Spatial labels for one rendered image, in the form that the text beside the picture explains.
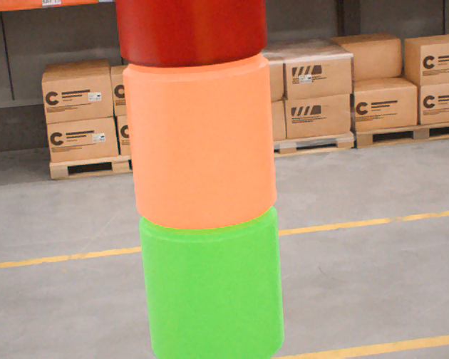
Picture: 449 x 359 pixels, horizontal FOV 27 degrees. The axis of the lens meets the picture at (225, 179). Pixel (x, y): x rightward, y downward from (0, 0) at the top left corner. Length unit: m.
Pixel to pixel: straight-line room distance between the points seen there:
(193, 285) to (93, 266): 5.91
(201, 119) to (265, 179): 0.03
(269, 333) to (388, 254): 5.75
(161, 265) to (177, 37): 0.08
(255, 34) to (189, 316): 0.10
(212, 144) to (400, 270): 5.56
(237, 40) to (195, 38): 0.01
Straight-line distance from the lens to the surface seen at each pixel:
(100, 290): 5.85
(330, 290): 5.59
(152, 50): 0.30
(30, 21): 9.28
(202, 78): 0.30
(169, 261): 0.32
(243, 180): 0.31
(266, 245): 0.32
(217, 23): 0.29
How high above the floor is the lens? 2.32
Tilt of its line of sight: 17 degrees down
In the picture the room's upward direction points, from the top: 4 degrees counter-clockwise
